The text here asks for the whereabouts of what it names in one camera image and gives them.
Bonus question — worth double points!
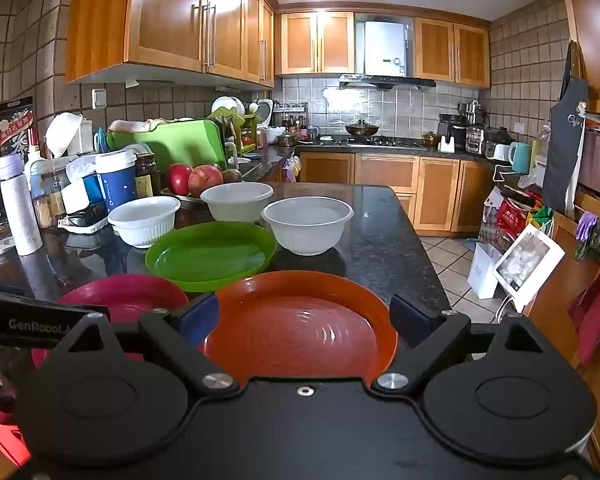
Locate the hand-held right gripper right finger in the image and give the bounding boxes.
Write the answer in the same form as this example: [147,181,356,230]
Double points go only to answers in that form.
[372,294,556,393]

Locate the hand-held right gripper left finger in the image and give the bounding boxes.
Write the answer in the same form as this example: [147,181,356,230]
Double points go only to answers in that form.
[55,292,241,396]

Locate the green plate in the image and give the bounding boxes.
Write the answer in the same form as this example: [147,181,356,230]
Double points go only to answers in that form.
[145,221,277,293]

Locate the pink plate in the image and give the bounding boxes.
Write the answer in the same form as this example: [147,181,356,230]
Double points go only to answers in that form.
[30,275,190,368]

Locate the orange plate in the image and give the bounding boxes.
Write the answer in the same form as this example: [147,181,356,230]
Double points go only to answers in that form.
[198,270,398,381]

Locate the white plates in dish rack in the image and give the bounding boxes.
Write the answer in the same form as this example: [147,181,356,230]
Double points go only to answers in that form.
[211,96,245,117]

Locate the white paper bag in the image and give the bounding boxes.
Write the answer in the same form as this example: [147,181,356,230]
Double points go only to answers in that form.
[467,242,503,300]

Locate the white ribbed bowl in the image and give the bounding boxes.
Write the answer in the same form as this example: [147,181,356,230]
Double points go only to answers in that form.
[108,196,181,249]

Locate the white bottle with purple lid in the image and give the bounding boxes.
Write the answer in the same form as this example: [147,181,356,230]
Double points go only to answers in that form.
[0,154,44,256]

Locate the white plastic bowl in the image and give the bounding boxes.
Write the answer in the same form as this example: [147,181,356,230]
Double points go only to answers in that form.
[200,183,275,224]
[261,197,355,256]

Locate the black white container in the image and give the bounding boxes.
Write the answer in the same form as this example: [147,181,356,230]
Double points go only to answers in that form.
[57,202,110,233]

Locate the white box with window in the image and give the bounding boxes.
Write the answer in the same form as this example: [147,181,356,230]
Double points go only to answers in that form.
[491,223,566,312]

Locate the glass jar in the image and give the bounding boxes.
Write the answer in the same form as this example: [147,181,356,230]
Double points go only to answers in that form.
[30,157,73,230]

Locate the wooden base cabinets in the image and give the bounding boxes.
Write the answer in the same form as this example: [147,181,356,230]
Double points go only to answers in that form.
[299,152,496,233]

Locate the red apples on plate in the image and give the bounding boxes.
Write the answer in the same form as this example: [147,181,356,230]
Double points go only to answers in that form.
[188,166,224,197]

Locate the blue white packet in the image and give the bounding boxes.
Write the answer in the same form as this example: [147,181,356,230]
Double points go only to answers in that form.
[61,172,106,216]

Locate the red gift bag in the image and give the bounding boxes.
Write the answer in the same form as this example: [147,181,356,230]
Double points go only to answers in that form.
[482,187,536,248]

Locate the dark jar with label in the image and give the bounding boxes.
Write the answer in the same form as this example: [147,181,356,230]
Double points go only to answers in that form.
[135,152,160,198]

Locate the blue cup with white lid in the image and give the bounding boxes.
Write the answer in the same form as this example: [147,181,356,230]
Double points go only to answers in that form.
[95,150,138,213]

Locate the green cutting board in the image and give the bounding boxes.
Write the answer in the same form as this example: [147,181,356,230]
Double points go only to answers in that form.
[106,119,229,171]

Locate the gas stove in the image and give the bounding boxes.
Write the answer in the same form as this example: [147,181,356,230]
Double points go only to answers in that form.
[347,136,421,149]

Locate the red cloth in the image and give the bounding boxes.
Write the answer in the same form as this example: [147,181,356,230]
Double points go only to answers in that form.
[567,242,600,366]

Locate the white upturned container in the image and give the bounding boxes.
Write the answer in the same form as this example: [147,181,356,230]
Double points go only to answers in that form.
[45,112,93,158]

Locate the black coffee maker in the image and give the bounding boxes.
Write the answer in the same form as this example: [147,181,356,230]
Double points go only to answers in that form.
[439,114,468,151]

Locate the mint green kettle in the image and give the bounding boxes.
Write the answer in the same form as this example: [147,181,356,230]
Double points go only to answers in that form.
[509,141,532,175]

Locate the black red snack packet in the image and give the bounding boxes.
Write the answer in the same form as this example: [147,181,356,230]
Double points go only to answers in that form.
[0,96,35,161]

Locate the steel blender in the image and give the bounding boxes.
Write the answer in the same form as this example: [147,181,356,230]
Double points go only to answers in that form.
[466,101,486,155]

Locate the wok with lid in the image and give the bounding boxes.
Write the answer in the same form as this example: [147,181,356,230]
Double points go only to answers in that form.
[345,120,380,137]

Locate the dark slow cooker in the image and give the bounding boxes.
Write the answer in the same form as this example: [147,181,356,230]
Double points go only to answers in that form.
[485,127,515,161]

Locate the purple glove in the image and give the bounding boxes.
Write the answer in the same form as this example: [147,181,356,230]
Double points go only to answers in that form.
[575,211,598,243]

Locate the beige cloth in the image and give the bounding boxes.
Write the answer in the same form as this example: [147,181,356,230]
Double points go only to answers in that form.
[109,118,181,133]

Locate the clear plastic bag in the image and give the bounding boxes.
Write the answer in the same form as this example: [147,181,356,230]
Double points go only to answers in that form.
[517,125,551,188]

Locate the dark apron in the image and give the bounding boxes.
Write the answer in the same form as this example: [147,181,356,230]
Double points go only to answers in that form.
[542,40,590,213]

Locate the range hood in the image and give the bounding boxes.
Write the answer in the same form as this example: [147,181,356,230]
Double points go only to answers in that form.
[339,74,437,91]

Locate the white water heater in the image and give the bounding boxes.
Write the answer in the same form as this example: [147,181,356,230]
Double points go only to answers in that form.
[364,21,410,77]

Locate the wooden two-door wall cabinet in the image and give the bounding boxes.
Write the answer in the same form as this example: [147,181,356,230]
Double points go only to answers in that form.
[280,11,355,75]
[414,17,491,87]

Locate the wooden wall cabinets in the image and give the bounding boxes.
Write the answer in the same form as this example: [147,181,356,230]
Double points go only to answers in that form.
[66,0,276,87]

